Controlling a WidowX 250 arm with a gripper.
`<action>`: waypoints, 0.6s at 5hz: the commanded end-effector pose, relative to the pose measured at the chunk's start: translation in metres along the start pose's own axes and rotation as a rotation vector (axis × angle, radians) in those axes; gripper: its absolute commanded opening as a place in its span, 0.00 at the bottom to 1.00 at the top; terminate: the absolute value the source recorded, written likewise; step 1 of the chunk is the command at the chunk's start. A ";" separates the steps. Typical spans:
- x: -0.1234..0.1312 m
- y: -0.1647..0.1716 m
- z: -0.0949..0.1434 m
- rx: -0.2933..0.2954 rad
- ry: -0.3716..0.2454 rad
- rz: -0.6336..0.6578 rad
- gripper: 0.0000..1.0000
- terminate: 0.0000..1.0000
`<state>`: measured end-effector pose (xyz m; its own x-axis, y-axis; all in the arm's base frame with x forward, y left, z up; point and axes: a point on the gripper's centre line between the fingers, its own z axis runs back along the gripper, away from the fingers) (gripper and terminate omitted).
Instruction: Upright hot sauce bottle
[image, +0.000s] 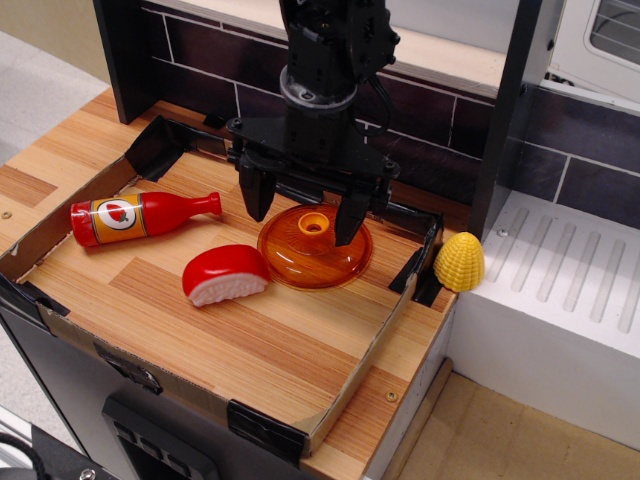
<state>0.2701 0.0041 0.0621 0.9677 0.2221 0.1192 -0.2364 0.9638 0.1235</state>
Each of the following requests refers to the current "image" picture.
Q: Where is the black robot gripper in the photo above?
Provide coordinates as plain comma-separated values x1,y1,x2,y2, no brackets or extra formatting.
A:
227,67,400,247

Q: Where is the red hot sauce bottle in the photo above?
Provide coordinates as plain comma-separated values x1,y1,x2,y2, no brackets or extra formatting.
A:
70,192,222,247

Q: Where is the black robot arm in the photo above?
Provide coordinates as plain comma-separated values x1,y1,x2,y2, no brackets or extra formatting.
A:
227,1,400,246

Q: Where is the cardboard fence with black tape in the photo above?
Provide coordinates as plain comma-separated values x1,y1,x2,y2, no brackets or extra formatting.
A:
1,112,455,479

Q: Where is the orange transparent pot lid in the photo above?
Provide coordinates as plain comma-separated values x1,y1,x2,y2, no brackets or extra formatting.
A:
257,204,373,290

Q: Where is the red white toy sushi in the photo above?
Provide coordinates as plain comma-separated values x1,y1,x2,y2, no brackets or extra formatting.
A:
182,244,271,307

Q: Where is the yellow toy corn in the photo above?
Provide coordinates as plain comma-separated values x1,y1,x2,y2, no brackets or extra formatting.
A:
433,232,485,293

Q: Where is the white dish drainer sink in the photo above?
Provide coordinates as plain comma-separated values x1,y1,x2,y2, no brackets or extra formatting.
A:
447,192,639,448

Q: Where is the black control panel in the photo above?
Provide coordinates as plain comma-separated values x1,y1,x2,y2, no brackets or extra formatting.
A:
102,397,221,480

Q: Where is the white appliance with grille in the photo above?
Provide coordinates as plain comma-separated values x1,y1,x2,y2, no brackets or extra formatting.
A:
549,0,639,103

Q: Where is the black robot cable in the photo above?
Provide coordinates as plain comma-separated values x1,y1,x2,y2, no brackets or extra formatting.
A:
351,74,394,138

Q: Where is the black shelf frame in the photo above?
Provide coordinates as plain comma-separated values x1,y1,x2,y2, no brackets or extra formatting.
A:
94,1,543,238

